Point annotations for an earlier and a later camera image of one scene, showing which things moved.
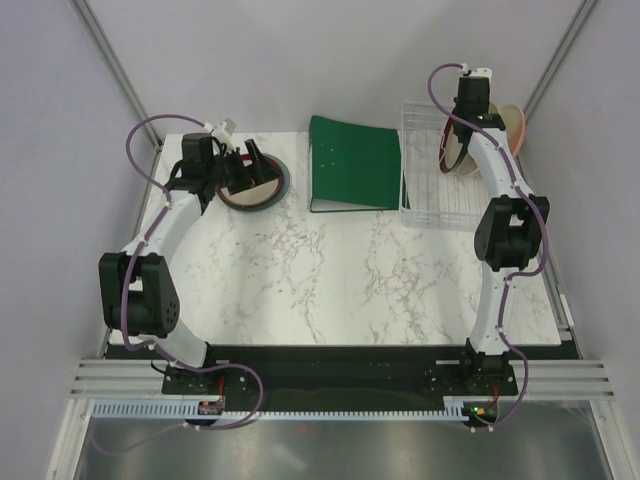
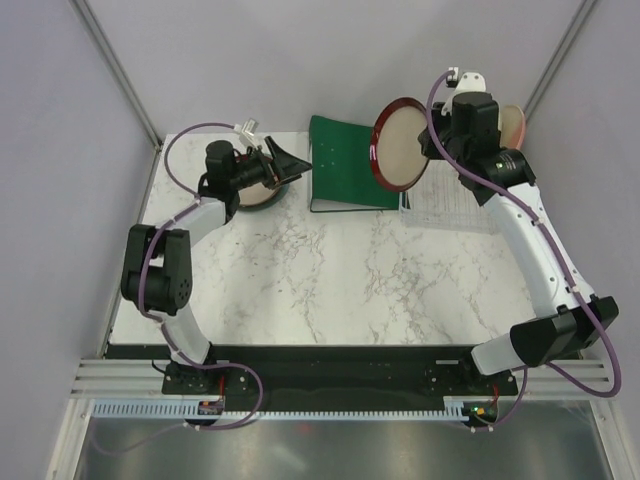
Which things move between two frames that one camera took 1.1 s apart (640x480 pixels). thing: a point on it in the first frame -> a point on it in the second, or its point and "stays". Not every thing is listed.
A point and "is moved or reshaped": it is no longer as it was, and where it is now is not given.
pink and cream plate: [514, 120] stays
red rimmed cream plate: [255, 195] stays
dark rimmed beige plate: [452, 152] is moved or reshaped
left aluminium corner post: [108, 53] stays
